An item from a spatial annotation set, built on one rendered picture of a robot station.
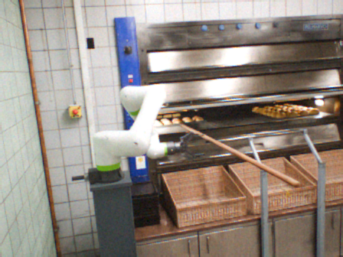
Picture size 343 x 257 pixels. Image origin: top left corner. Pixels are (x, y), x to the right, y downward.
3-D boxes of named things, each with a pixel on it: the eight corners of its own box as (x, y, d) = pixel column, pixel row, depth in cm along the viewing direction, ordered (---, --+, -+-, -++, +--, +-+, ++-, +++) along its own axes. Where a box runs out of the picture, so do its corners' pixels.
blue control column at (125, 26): (123, 193, 478) (107, 40, 438) (135, 191, 481) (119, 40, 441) (139, 269, 292) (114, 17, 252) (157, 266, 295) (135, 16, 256)
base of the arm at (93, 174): (72, 188, 159) (70, 177, 158) (73, 179, 174) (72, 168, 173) (125, 180, 165) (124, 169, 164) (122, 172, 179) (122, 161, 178)
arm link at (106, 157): (119, 171, 161) (115, 133, 157) (91, 170, 165) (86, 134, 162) (129, 164, 173) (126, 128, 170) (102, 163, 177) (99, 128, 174)
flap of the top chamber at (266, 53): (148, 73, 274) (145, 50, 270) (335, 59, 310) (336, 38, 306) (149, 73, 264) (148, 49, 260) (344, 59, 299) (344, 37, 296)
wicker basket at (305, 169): (289, 183, 312) (288, 155, 307) (341, 175, 323) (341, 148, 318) (321, 203, 265) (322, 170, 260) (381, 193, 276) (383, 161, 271)
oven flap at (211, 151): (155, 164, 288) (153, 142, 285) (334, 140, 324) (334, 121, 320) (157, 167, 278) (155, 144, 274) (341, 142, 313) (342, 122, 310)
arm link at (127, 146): (142, 143, 152) (166, 79, 191) (109, 143, 156) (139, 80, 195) (148, 162, 160) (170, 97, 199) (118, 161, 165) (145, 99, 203)
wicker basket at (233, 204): (163, 203, 287) (160, 174, 282) (223, 193, 299) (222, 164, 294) (177, 229, 240) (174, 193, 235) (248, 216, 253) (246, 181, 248)
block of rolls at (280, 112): (250, 112, 375) (250, 106, 374) (288, 107, 384) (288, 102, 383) (278, 118, 316) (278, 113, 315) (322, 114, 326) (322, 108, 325)
